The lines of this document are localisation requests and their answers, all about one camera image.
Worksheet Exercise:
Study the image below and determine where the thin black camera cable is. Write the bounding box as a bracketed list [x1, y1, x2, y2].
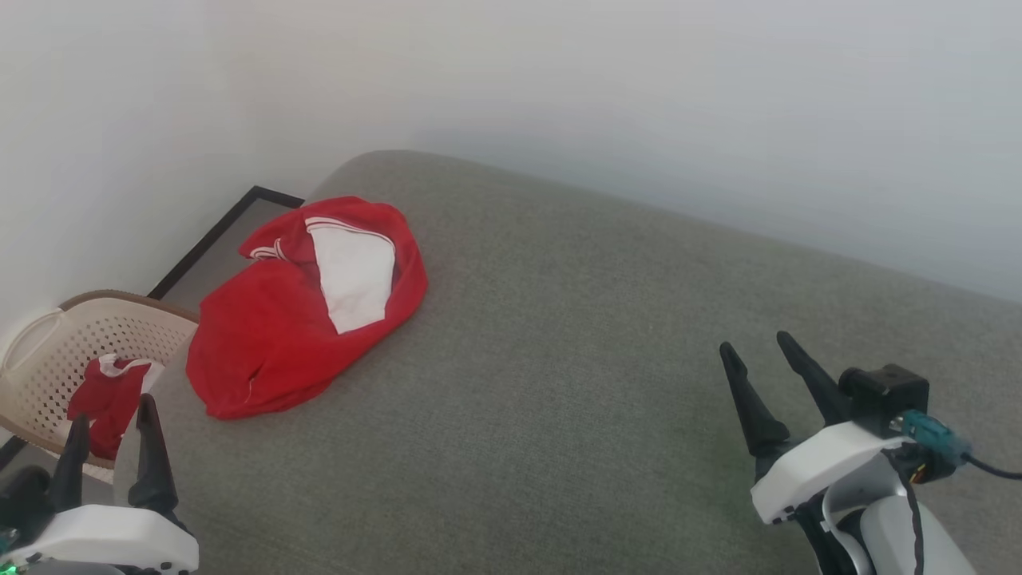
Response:
[961, 453, 1022, 482]

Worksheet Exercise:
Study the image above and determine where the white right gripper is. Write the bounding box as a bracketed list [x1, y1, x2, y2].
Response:
[719, 331, 912, 526]

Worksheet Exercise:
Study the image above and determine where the small red and white garment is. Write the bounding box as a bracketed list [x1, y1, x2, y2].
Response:
[67, 354, 164, 461]

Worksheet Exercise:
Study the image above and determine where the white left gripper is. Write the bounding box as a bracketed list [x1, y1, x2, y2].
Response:
[0, 393, 200, 573]

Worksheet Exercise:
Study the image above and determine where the red and white basketball jersey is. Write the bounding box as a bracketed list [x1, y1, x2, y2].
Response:
[185, 196, 429, 421]

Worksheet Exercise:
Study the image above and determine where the beige perforated laundry basket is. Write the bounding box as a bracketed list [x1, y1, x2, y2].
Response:
[0, 290, 200, 485]

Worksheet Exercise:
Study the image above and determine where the teal cable connector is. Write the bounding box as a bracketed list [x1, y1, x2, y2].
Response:
[901, 410, 972, 466]

